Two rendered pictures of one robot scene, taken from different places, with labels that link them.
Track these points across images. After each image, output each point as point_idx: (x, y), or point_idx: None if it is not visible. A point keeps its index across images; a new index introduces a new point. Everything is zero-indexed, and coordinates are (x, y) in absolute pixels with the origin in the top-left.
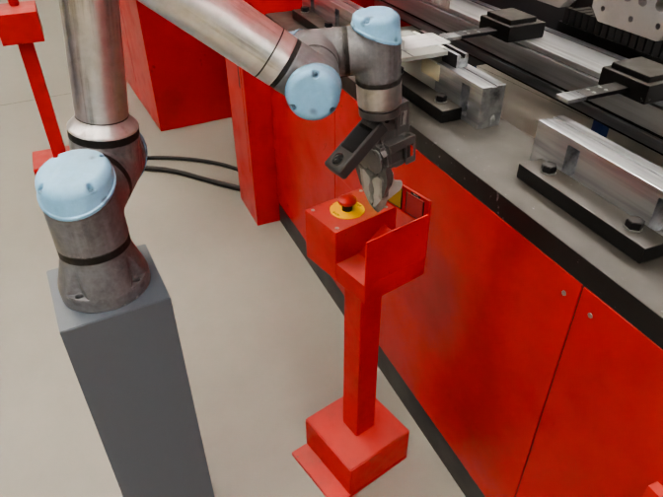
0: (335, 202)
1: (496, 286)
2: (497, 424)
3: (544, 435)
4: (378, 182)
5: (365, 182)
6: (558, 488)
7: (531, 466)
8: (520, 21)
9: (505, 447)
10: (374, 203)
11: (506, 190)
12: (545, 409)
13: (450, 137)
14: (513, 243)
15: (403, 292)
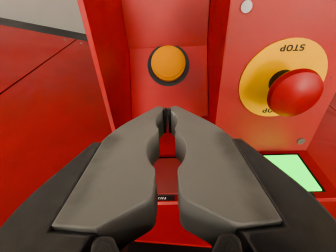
0: (324, 77)
1: (65, 146)
2: (79, 67)
3: (15, 75)
4: (97, 195)
5: (209, 155)
6: (6, 59)
7: (39, 60)
8: None
9: (70, 61)
10: (153, 114)
11: None
12: (6, 87)
13: None
14: (12, 208)
15: None
